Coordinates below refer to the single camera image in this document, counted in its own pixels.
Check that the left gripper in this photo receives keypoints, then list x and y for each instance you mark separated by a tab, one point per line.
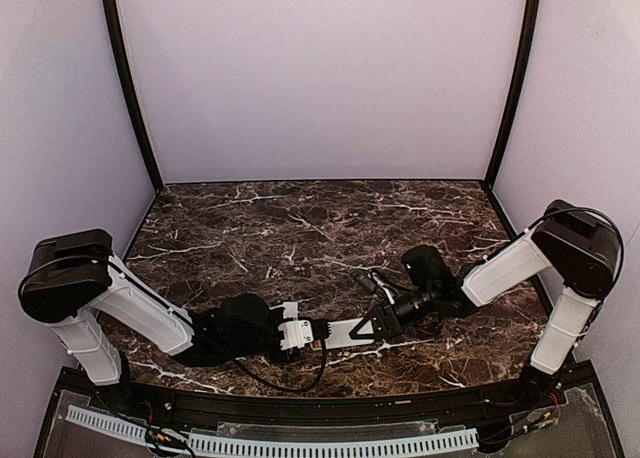
282	351

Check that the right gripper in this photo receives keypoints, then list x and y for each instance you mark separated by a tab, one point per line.
388	321

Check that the white remote control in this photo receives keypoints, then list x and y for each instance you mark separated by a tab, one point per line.
338	336

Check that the white battery cover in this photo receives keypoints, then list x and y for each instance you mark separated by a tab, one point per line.
290	310

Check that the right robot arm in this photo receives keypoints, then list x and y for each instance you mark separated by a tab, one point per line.
583	245

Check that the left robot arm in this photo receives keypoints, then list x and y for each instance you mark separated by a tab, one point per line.
74	277

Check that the white cable duct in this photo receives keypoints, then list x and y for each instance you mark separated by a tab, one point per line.
243	440

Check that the black front rail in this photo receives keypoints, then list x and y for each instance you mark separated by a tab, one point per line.
490	408

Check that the right black frame post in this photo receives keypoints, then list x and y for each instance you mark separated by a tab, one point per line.
518	75

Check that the black frame post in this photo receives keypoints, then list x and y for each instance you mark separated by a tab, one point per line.
518	75
119	52

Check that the left black frame post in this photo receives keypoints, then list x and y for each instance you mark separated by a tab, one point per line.
119	52

